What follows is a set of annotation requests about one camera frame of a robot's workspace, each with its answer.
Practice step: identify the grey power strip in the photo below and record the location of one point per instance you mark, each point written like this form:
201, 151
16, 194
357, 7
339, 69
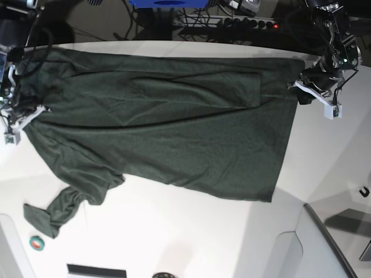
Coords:
201, 20

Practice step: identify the small black round object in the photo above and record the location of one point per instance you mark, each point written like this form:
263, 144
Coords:
163, 275

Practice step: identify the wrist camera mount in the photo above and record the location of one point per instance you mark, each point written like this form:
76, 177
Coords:
12, 138
333, 111

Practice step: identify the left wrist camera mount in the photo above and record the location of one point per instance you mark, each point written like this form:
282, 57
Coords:
333, 111

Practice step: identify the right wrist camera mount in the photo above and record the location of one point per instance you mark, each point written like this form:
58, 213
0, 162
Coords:
12, 138

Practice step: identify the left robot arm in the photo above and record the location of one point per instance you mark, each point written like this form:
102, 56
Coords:
341, 54

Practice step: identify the dark green t-shirt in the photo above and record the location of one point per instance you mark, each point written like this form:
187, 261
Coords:
219, 126

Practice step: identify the blue plastic bin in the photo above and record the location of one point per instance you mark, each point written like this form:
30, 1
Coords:
169, 3

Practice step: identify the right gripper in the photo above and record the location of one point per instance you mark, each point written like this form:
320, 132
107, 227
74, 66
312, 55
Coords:
14, 118

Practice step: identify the green red tape roll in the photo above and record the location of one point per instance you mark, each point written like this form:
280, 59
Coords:
37, 243

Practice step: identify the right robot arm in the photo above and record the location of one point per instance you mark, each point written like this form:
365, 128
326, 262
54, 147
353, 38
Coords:
18, 24

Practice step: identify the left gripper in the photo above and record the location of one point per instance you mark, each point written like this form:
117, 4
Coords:
319, 82

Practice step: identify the black U-shaped hook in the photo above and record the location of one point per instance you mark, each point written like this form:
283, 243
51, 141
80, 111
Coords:
365, 192

